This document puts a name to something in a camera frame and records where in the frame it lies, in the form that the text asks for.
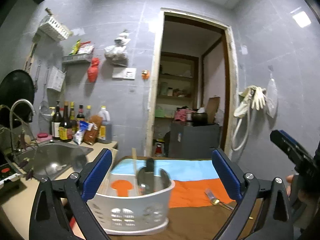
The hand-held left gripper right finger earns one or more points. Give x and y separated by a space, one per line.
226 172

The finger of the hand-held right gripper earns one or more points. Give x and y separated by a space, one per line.
291 137
287 147

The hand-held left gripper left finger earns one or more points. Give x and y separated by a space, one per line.
97 172

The steel fork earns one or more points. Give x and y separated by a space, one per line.
208 193

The golden spoon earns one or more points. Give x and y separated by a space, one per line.
215 201

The large steel spoon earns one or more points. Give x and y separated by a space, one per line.
143 180

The white plastic utensil basket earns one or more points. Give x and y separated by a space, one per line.
135 203

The person's right hand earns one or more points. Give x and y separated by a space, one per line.
289 178

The striped fleece blanket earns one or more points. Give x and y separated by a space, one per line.
195 170

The wooden chopstick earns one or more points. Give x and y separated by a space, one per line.
135 167

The blue white food packet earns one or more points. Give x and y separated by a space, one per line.
80 133

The brown food packet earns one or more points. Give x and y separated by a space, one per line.
93 130

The clear plastic bag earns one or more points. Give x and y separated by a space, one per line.
272 97

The grey cabinet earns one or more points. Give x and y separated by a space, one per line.
192 140

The steel sink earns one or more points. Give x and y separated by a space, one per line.
50 157

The cream rubber glove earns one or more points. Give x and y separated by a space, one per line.
243 106
258 99

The brown-capped dark sauce bottle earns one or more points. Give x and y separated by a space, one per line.
65 127

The black pot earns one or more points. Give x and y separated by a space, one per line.
199 119

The red-capped sauce bottle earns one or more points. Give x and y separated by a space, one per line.
80 115

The yellow-capped sauce bottle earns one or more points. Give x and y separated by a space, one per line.
88 112
72 116

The black-capped dark sauce bottle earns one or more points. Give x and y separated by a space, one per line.
58 123

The pink dish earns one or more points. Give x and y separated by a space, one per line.
45 137

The cardboard sheet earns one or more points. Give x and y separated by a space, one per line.
212 110

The pink cloth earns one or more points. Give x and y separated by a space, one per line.
181 115

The metal strainer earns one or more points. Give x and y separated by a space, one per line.
44 107

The green box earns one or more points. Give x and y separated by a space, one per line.
160 111

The gas stove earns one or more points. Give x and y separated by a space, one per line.
7 173

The wooden storage shelf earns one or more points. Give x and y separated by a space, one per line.
175 96

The red hanging bag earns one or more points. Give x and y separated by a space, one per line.
93 71

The steel faucet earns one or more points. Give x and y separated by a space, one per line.
23 102

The black pan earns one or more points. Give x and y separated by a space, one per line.
15 90

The clear bag of dried goods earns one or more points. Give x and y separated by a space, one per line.
117 53

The red white packet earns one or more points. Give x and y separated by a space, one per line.
87 48

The green yellow packet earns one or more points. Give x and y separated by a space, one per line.
76 47

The hanging wooden spatula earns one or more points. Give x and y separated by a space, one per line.
30 57

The white wall holder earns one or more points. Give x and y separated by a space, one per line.
56 80

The white wall control panel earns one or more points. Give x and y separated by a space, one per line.
124 73

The wooden door frame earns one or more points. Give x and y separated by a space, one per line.
153 80

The orange wall hook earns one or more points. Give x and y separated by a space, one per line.
145 74

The metal wall shelf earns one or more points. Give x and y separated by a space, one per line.
77 59

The white wall basket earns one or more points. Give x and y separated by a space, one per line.
55 28

